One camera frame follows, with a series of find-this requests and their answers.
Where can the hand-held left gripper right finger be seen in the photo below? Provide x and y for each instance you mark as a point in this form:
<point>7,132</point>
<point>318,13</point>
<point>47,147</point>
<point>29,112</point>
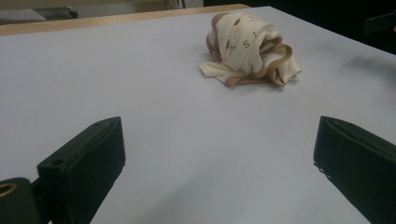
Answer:
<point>358,165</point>

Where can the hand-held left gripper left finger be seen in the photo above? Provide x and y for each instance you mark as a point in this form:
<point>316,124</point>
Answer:
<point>84,168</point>

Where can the cream cloth with brown trim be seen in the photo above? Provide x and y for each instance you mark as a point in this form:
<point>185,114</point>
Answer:
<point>249,46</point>

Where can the grey object on floor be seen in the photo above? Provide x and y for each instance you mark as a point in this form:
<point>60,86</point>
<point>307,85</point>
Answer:
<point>28,15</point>

